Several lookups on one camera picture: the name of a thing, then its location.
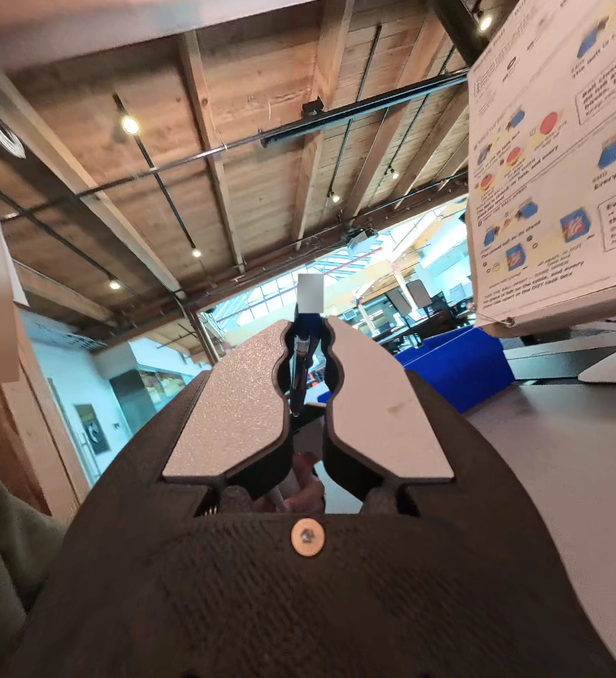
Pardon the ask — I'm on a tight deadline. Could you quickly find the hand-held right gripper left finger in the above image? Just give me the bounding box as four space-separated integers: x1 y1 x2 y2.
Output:
161 319 295 486

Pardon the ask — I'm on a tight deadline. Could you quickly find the person's left hand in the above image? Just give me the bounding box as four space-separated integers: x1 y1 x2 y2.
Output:
287 452 327 515

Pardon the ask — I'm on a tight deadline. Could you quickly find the silver ventilation duct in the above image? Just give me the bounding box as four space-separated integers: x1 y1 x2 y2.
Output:
0 100 27 161

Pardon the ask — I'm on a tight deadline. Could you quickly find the black ceiling track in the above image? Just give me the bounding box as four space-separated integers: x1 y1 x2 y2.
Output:
259 68 470 150

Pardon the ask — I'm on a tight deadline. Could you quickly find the blue ballpoint pen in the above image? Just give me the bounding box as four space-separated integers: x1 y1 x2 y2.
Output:
288 314 322 417

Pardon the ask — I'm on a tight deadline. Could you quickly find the blue plastic bin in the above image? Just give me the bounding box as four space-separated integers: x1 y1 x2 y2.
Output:
394 325 516 415

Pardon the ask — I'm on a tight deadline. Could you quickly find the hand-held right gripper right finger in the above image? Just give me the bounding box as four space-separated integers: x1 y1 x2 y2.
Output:
322 317 457 486

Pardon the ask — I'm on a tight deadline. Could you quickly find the brown backing board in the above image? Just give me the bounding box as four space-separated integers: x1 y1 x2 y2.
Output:
467 0 616 340

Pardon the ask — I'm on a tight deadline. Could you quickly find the framed wall picture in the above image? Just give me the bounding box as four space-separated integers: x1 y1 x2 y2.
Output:
73 403 113 456

